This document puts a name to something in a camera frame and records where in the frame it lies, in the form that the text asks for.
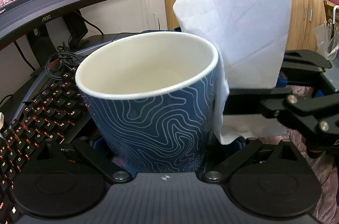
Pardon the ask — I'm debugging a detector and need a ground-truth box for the black backlit mechanical keyboard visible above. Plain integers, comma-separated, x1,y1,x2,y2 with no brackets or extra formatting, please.
1,68,90,223

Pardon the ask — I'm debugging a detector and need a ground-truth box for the blue patterned ceramic mug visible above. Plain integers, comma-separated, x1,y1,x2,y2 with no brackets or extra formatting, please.
75,31,219,175

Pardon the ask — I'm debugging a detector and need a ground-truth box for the white paper tissue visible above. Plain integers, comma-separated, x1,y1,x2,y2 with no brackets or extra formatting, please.
173,0,292,145

